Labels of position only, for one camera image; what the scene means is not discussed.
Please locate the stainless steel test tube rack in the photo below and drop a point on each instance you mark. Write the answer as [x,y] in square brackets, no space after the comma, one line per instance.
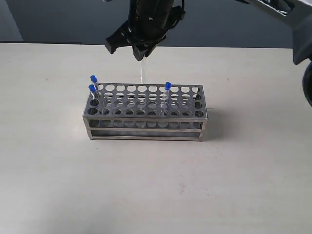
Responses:
[132,111]

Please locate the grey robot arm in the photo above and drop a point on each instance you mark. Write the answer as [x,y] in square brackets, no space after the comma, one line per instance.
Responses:
[294,15]

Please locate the blue-capped test tube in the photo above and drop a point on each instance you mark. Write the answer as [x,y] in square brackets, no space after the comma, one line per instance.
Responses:
[93,91]
[94,81]
[164,100]
[143,70]

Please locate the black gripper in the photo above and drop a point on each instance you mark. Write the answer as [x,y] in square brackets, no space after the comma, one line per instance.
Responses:
[147,25]

